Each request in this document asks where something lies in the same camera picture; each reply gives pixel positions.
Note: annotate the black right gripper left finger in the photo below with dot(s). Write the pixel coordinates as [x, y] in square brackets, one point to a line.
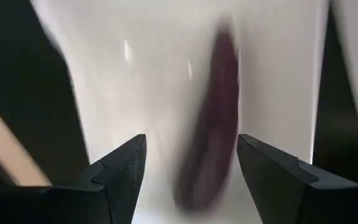
[73, 202]

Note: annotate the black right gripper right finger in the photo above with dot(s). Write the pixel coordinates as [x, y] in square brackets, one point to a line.
[306, 202]

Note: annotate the long dark purple eggplant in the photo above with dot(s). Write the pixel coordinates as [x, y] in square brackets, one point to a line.
[216, 124]

